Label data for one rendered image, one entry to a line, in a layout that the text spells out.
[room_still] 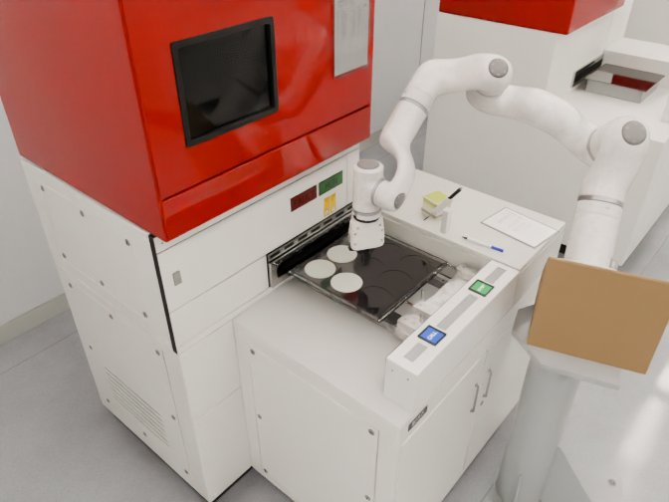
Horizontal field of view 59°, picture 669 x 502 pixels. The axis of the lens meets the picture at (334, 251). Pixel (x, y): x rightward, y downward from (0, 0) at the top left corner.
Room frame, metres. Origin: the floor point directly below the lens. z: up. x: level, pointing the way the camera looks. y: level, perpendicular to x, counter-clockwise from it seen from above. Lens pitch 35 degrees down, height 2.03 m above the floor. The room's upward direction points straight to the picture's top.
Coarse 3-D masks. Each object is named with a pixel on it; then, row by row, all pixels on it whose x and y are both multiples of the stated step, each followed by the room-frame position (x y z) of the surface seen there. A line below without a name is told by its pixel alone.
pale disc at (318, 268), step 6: (312, 264) 1.53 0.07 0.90; (318, 264) 1.53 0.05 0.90; (324, 264) 1.53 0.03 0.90; (330, 264) 1.53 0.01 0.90; (306, 270) 1.50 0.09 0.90; (312, 270) 1.50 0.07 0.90; (318, 270) 1.50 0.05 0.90; (324, 270) 1.50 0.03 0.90; (330, 270) 1.50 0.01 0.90; (312, 276) 1.47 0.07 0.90; (318, 276) 1.47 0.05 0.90; (324, 276) 1.47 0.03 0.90
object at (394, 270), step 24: (336, 240) 1.67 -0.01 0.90; (384, 240) 1.67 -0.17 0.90; (336, 264) 1.53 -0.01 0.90; (360, 264) 1.54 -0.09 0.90; (384, 264) 1.53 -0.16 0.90; (408, 264) 1.54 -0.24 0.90; (432, 264) 1.53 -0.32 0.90; (360, 288) 1.41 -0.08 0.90; (384, 288) 1.41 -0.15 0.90; (408, 288) 1.41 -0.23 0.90; (384, 312) 1.31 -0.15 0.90
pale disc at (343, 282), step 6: (336, 276) 1.47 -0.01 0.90; (342, 276) 1.47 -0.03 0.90; (348, 276) 1.47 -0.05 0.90; (354, 276) 1.47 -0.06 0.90; (336, 282) 1.44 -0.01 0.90; (342, 282) 1.44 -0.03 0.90; (348, 282) 1.44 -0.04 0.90; (354, 282) 1.44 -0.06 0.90; (360, 282) 1.44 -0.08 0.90; (336, 288) 1.41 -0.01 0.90; (342, 288) 1.41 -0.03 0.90; (348, 288) 1.41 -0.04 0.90; (354, 288) 1.41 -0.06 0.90
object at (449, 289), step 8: (456, 280) 1.48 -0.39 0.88; (464, 280) 1.48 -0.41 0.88; (448, 288) 1.44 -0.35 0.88; (456, 288) 1.44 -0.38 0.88; (432, 296) 1.40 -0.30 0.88; (440, 296) 1.40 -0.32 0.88; (448, 296) 1.40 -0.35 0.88; (432, 304) 1.36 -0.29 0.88; (440, 304) 1.36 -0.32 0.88; (416, 320) 1.29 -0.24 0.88; (424, 320) 1.29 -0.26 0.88; (400, 336) 1.24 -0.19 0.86; (408, 336) 1.22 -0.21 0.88
